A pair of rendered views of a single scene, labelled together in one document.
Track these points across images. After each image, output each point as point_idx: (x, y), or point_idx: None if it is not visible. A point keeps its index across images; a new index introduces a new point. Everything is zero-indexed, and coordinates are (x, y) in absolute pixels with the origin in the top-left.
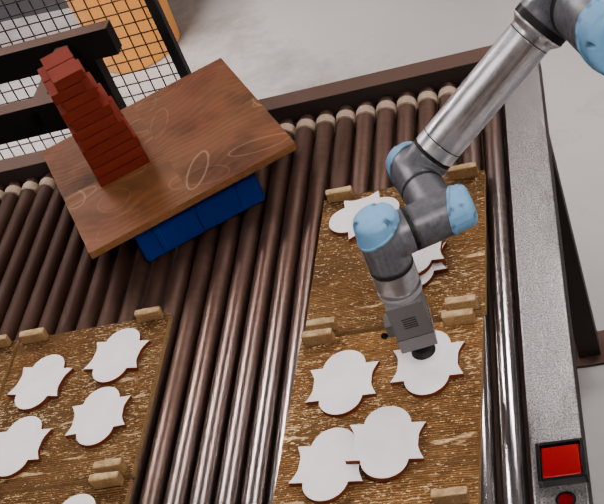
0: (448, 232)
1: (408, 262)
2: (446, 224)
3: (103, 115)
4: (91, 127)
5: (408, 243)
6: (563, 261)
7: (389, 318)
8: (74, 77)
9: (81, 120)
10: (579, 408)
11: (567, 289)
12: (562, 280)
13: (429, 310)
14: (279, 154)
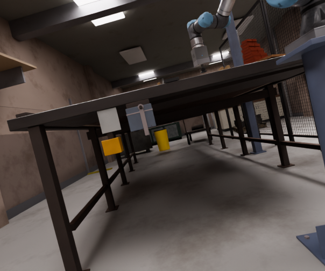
0: (198, 24)
1: (193, 35)
2: (197, 21)
3: (248, 51)
4: (246, 54)
5: (191, 27)
6: (267, 66)
7: (191, 54)
8: (245, 41)
9: (244, 52)
10: (195, 78)
11: (256, 71)
12: (249, 63)
13: (207, 59)
14: (267, 57)
